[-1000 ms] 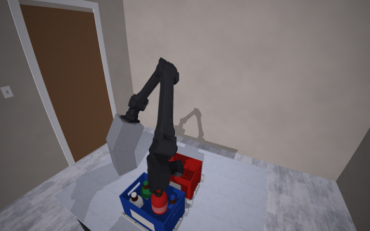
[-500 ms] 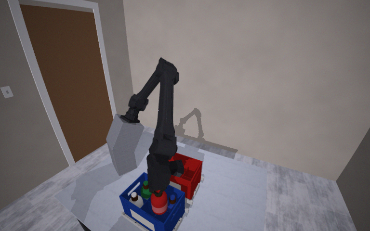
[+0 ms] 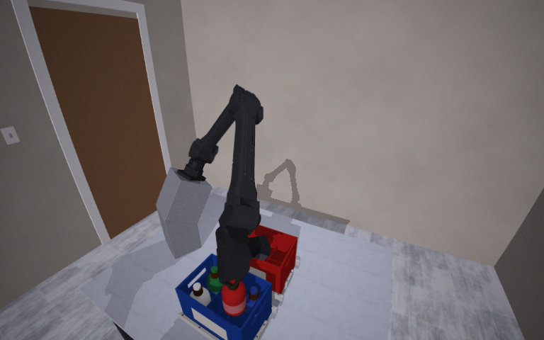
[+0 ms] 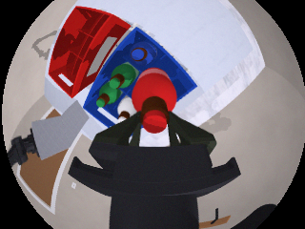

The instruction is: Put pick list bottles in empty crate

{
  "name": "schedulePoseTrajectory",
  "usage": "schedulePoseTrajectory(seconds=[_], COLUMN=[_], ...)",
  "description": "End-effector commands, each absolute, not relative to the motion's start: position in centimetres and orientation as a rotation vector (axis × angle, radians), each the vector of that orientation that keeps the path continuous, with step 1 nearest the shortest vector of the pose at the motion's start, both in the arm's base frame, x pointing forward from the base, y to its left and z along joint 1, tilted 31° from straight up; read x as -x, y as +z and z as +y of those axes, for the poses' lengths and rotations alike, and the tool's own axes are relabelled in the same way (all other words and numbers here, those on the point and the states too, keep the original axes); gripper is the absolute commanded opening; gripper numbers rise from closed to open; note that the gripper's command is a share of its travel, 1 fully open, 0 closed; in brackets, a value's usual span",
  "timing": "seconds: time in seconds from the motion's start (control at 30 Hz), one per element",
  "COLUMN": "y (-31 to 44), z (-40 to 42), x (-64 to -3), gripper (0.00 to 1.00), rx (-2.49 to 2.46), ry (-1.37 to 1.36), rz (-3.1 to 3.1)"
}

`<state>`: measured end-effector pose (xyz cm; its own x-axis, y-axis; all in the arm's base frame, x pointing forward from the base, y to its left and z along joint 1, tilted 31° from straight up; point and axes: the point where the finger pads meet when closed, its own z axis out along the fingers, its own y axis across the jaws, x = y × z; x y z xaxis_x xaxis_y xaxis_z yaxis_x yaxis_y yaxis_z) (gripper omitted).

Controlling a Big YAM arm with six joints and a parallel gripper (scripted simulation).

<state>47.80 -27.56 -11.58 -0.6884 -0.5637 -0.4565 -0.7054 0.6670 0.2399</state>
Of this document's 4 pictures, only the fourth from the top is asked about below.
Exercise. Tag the white bottle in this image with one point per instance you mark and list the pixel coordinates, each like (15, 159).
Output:
(125, 109)

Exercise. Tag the red bottle with pink label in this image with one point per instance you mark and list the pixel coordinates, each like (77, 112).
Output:
(156, 94)

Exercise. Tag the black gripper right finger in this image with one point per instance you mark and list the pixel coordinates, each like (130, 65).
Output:
(188, 133)

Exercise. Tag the red plastic crate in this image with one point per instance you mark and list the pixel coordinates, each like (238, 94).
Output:
(100, 35)

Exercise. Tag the green bottle with pale green label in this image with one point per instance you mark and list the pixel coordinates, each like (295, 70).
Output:
(123, 76)
(107, 95)

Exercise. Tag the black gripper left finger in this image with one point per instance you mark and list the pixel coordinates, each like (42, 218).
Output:
(121, 132)

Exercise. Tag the blue plastic crate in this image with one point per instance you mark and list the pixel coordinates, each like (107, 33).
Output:
(121, 54)

